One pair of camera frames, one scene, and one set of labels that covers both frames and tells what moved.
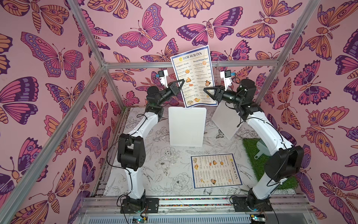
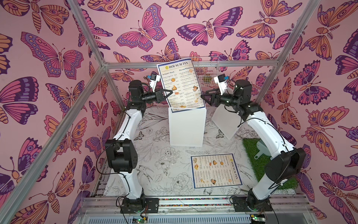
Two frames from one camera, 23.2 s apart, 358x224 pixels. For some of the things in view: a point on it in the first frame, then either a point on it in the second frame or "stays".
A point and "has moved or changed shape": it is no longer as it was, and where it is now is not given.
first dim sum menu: (187, 126) stays
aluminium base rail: (194, 210) stays
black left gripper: (173, 91) -> (158, 96)
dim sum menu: (215, 170) stays
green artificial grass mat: (258, 164) stays
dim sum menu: (195, 67) has moved or changed shape
